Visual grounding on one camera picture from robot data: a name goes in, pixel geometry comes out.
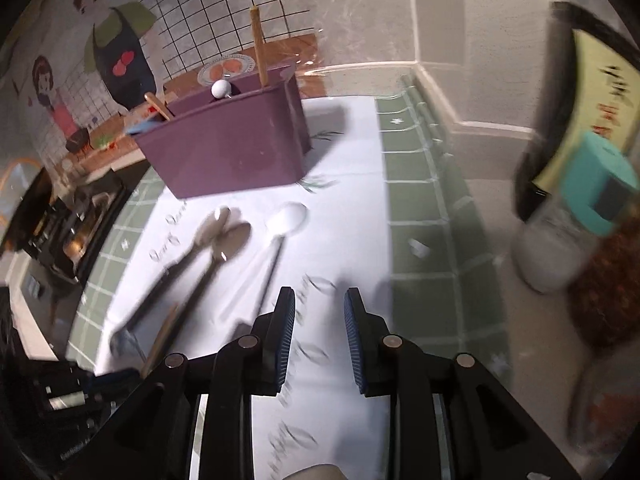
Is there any white spoon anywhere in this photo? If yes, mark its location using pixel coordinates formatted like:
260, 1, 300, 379
220, 202, 308, 323

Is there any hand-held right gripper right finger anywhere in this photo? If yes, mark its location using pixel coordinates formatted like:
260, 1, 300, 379
344, 287, 583, 480

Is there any cartoon wall poster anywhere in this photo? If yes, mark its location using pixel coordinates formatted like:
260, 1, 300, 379
0, 0, 321, 181

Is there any white deer-print cloth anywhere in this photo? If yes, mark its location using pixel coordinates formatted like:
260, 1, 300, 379
95, 97, 401, 480

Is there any black gas stove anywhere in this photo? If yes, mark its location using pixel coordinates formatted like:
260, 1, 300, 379
20, 170, 132, 291

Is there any purple utensil container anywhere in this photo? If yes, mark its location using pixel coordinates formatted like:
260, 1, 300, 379
134, 64, 315, 200

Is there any yellow-lidded chili jar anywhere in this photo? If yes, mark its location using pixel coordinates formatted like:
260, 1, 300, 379
567, 220, 640, 353

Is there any wooden chopstick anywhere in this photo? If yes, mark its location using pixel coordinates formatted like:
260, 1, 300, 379
249, 4, 269, 87
139, 304, 180, 378

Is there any orange-capped plastic bottle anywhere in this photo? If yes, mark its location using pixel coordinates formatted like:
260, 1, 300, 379
565, 350, 640, 461

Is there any teal-capped salt shaker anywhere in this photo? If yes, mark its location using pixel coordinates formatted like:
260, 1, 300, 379
515, 132, 640, 295

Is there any soy sauce bottle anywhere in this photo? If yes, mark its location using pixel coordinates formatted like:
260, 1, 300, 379
514, 1, 640, 223

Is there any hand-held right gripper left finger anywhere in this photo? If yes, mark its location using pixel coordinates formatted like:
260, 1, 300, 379
65, 286, 297, 480

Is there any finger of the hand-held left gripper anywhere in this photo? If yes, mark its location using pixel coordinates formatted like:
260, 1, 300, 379
82, 369, 146, 398

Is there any green checked mat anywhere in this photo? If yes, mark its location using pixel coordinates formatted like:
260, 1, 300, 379
65, 77, 506, 376

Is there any metal spoon wooden handle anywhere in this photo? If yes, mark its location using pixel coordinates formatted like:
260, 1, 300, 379
160, 221, 252, 326

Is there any black spoon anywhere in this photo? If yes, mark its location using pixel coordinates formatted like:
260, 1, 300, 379
107, 206, 232, 356

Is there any orange-rimmed glass lid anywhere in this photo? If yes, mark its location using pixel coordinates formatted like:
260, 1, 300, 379
0, 157, 44, 226

